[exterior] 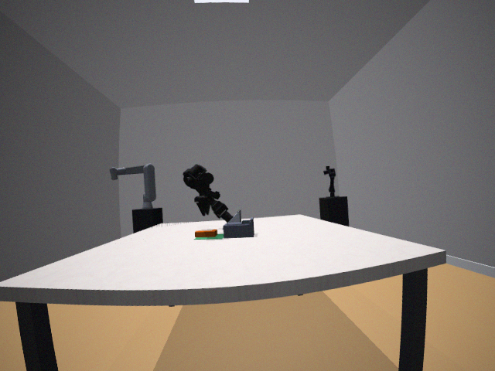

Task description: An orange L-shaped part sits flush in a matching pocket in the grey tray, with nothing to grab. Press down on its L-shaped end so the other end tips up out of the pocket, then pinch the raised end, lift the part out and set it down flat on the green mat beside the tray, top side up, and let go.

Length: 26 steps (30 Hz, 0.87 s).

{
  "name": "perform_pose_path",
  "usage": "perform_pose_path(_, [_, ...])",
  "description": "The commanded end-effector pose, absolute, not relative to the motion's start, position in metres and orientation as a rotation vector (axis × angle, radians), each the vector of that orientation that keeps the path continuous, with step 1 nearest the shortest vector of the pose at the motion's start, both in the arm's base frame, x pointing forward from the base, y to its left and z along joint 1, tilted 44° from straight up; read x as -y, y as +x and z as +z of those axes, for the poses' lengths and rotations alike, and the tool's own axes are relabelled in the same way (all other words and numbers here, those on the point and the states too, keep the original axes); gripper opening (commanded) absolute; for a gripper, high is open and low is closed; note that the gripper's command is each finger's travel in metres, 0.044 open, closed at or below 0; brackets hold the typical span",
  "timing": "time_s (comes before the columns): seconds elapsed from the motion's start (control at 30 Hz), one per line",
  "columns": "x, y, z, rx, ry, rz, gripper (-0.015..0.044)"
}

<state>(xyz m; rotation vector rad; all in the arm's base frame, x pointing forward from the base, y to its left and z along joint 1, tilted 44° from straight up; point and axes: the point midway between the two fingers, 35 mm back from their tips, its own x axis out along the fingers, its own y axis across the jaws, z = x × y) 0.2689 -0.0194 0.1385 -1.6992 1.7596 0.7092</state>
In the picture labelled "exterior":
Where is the orange l-shaped part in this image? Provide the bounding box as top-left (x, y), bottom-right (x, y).
top-left (195, 230), bottom-right (218, 237)

